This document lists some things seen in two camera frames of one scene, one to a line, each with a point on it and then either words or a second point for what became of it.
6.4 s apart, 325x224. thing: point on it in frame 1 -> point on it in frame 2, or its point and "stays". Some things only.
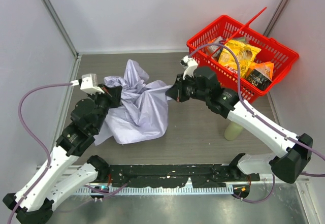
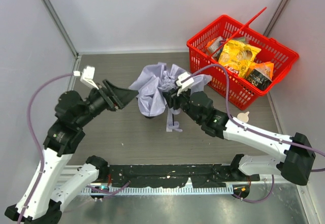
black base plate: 202,176 stays
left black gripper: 111,95 stays
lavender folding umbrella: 142,114 -> 151,85
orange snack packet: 215,50 stays
